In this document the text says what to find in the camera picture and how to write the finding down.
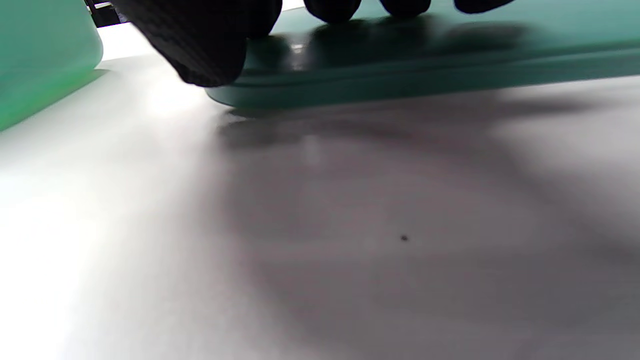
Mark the teal plastic lid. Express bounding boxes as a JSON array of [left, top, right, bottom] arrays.
[[205, 0, 640, 110]]

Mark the teal plastic storage box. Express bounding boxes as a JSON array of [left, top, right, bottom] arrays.
[[0, 0, 104, 132]]

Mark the person's right hand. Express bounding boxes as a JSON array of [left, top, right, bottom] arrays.
[[111, 0, 516, 88]]

